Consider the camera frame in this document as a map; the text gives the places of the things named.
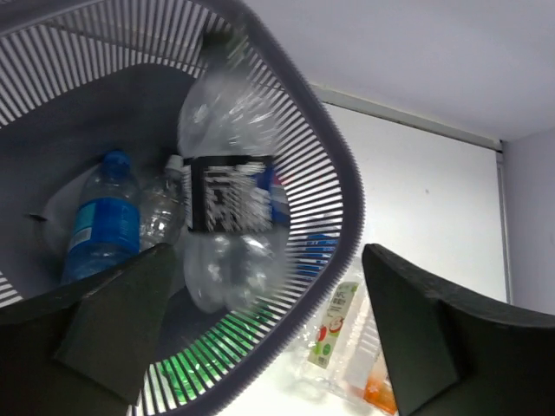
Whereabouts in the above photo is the small blue label water bottle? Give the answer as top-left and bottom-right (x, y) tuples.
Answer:
(295, 232), (338, 278)

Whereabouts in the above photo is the grey mesh waste bin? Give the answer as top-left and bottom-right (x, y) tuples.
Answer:
(1, 1), (364, 415)

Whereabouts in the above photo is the blue cap water bottle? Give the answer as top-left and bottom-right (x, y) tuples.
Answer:
(61, 150), (140, 284)

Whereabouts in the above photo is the clear bottle dark blue label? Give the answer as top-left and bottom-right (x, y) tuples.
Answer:
(178, 34), (289, 314)

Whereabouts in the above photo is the green soda bottle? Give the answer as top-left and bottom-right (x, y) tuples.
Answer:
(157, 308), (276, 406)

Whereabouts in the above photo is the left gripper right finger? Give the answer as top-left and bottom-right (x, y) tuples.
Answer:
(362, 244), (554, 415)

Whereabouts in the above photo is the tall orange juice bottle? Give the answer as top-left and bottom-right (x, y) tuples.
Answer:
(362, 353), (398, 415)

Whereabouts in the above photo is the large clear water bottle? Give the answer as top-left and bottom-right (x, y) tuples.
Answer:
(290, 260), (379, 402)

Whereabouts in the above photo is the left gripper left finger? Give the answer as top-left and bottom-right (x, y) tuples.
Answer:
(1, 244), (176, 416)

